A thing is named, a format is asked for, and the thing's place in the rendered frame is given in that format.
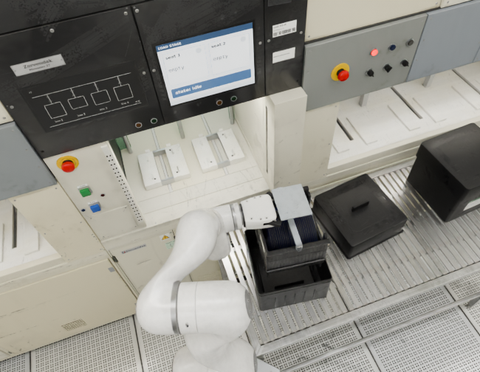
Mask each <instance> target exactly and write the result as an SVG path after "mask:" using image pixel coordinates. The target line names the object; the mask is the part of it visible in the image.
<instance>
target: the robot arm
mask: <svg viewBox="0 0 480 372"><path fill-rule="evenodd" d="M274 206H276V204H275V200H274V198H273V195H272V193H271V192H270V191H268V192H267V193H265V194H264V195H260V196H255V197H252V198H250V199H246V200H244V201H241V204H239V206H238V203H233V204H226V205H222V206H218V207H212V208H201V209H195V210H191V211H188V212H187V213H185V214H184V215H183V216H182V217H181V219H180V220H179V222H178V225H177V228H176V236H175V242H174V248H173V249H172V252H171V254H170V256H169V258H168V260H167V261H166V262H165V264H164V265H163V266H162V267H161V269H160V270H159V271H158V272H157V273H156V274H155V276H153V278H152V279H150V281H149V282H148V283H147V284H146V285H145V287H144V288H143V290H142V291H141V293H140V295H139V297H138V299H137V304H136V307H135V310H136V318H137V321H138V323H139V324H140V326H141V327H142V328H143V329H144V330H145V331H147V332H148V333H151V334H156V335H177V334H184V335H185V343H186V345H185V346H183V347H181V348H180V349H179V350H178V351H177V352H176V354H175V355H174V358H173V362H172V372H258V360H257V355H256V353H255V351H254V349H253V347H252V346H251V344H249V342H247V341H246V340H243V339H242V338H241V337H240V336H241V335H242V334H243V333H244V332H245V331H246V329H247V327H248V325H249V324H250V321H251V317H252V316H253V305H252V300H251V296H250V294H249V292H248V291H247V289H246V288H245V287H244V286H242V285H241V284H240V283H237V282H235V281H231V280H209V281H196V282H182V283H181V281H182V280H183V279H184V278H185V277H186V276H187V275H189V274H190V273H191V272H192V271H193V270H195V269H196V268H197V267H198V266H200V265H201V264H202V263H203V262H204V261H206V260H207V259H209V260H212V261H217V260H221V259H223V258H226V257H227V256H228V255H229V254H230V252H231V245H230V238H229V234H228V233H229V232H231V231H234V230H241V229H243V227H242V225H244V227H246V229H249V230H254V229H263V228H268V227H280V226H281V222H282V221H281V219H280V216H279V214H278V211H275V208H274ZM277 218H278V220H277V221H276V219H277Z"/></svg>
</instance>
